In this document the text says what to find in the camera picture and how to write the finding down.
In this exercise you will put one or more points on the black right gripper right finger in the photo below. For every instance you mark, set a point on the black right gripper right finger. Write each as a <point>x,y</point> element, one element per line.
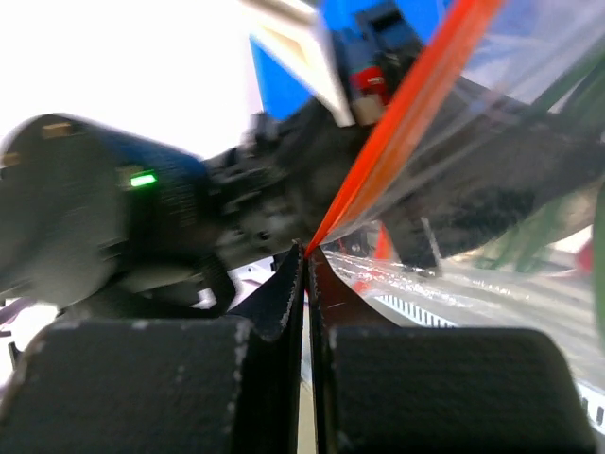
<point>384,388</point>

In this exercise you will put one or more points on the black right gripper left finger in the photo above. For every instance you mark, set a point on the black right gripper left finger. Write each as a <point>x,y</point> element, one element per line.
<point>228,385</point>

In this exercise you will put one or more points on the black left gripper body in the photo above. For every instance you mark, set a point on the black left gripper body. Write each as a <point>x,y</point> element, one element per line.
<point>472,177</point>

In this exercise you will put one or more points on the clear zip bag orange zipper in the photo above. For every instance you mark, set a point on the clear zip bag orange zipper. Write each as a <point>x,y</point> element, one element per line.
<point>512,48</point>

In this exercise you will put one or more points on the toy green onion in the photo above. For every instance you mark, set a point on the toy green onion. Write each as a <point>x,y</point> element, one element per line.
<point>552,261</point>

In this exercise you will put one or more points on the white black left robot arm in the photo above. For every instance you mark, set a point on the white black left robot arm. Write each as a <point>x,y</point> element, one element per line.
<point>129,227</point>

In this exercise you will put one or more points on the slotted grey cable duct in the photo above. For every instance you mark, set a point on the slotted grey cable duct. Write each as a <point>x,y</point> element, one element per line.
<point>484,343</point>

